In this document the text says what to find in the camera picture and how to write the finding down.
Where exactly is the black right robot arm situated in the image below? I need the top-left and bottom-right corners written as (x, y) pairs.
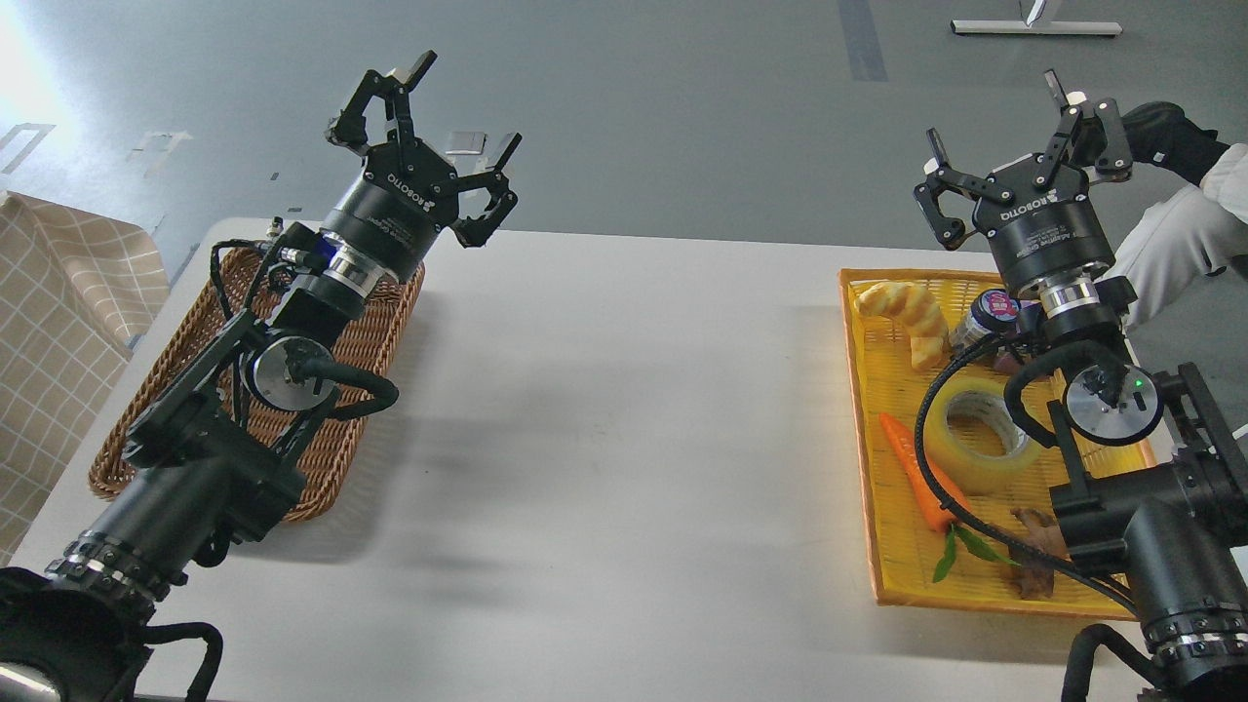
top-left (914, 70), bottom-right (1247, 701)

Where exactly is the yellow tape roll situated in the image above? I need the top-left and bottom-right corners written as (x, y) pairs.
top-left (924, 377), bottom-right (1042, 496)

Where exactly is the brown dried root toy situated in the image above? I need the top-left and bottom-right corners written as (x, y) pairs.
top-left (1005, 507), bottom-right (1071, 601)

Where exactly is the black shoe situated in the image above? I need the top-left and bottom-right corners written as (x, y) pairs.
top-left (1122, 101), bottom-right (1231, 186)

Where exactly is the white metal stand base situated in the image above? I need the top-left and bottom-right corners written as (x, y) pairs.
top-left (950, 1), bottom-right (1123, 37)

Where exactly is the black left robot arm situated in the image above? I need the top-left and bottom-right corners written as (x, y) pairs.
top-left (2, 52), bottom-right (520, 701)

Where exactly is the yellow plastic tray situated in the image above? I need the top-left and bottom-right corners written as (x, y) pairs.
top-left (839, 269), bottom-right (1157, 621)

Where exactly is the white trouser leg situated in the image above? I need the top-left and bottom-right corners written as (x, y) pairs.
top-left (1109, 142), bottom-right (1247, 334)

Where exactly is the brown wicker basket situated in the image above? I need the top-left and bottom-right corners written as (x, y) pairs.
top-left (89, 245), bottom-right (427, 523)

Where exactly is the purple block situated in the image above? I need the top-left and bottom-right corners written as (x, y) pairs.
top-left (991, 334), bottom-right (1035, 376)

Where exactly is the toy orange carrot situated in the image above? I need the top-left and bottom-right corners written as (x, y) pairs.
top-left (879, 412), bottom-right (1016, 583)

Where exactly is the toy croissant bread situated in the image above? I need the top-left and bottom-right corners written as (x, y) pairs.
top-left (854, 281), bottom-right (953, 371)

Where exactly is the beige checkered cloth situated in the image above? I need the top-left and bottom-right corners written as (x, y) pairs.
top-left (1, 191), bottom-right (170, 563)

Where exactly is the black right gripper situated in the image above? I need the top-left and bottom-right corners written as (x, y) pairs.
top-left (914, 67), bottom-right (1134, 299)

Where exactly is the small dark jar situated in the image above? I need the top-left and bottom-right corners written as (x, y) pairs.
top-left (950, 289), bottom-right (1020, 355)

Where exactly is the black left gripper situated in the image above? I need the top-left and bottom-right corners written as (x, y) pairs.
top-left (321, 51), bottom-right (523, 284)

